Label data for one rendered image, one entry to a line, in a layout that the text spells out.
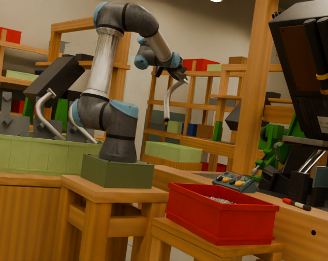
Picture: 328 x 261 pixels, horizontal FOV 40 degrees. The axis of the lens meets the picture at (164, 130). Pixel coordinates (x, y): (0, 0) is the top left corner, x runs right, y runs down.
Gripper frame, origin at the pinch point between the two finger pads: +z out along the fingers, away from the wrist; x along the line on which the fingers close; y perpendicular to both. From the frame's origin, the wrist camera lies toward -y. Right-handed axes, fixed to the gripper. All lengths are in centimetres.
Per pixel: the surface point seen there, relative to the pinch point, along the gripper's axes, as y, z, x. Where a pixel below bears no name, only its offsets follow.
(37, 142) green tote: -46, -47, -54
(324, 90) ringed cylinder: 76, -17, -76
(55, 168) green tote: -48, -33, -60
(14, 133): -68, -50, -39
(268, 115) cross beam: 28, 40, -13
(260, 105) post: 26.4, 34.9, -8.5
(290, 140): 59, -10, -83
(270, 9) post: 53, 8, 27
